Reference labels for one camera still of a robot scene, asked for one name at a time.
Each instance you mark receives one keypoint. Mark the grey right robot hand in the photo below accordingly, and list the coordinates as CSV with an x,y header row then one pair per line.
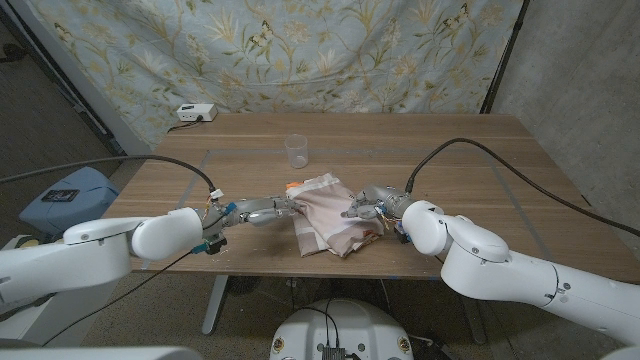
x,y
382,202

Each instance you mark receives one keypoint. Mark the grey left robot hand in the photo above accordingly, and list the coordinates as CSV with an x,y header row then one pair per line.
x,y
260,210

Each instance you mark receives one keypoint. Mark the beige orange patterned cloth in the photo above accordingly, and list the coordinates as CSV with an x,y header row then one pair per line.
x,y
325,210

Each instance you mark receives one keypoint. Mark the white right shoulder housing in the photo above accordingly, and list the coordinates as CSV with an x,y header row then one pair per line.
x,y
622,354

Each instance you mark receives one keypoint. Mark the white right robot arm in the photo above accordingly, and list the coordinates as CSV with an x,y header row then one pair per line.
x,y
500,270

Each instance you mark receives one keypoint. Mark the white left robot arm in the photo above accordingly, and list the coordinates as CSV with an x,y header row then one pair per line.
x,y
90,250

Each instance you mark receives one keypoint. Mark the white left shoulder housing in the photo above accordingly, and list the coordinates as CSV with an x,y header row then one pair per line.
x,y
100,353

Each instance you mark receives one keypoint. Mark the clear plastic cup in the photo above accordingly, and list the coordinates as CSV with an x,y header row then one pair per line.
x,y
296,150

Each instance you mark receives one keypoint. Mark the floral printed backdrop cloth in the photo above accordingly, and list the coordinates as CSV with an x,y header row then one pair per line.
x,y
325,60

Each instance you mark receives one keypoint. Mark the black round ribbed object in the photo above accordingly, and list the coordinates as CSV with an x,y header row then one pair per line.
x,y
243,285

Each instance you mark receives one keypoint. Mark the grey metal table leg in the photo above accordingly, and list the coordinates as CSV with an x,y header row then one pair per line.
x,y
476,322
215,305

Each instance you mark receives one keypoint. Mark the white power box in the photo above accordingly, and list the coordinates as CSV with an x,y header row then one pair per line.
x,y
195,112

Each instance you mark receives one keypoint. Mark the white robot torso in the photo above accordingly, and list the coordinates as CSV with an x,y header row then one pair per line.
x,y
350,325

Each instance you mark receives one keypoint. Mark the black power adapter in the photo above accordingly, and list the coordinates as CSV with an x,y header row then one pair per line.
x,y
435,352

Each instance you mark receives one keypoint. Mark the black backdrop stand pole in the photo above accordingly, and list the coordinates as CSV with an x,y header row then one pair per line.
x,y
502,60

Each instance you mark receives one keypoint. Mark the black slipper yellow insole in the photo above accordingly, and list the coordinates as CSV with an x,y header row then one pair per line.
x,y
27,243

